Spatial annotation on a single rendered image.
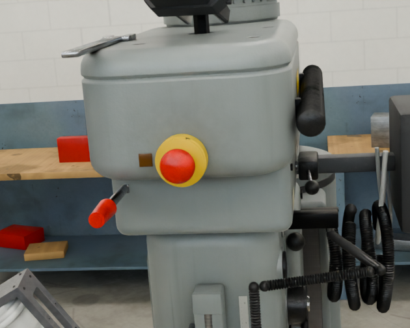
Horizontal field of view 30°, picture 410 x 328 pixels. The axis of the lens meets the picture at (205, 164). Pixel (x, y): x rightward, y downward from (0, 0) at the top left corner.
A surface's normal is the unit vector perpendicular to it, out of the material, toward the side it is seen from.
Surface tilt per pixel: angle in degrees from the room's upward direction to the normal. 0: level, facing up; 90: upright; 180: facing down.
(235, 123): 90
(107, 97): 90
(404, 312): 0
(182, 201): 90
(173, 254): 90
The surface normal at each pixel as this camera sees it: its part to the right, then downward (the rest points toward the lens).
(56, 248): -0.07, -0.97
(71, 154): -0.18, 0.24
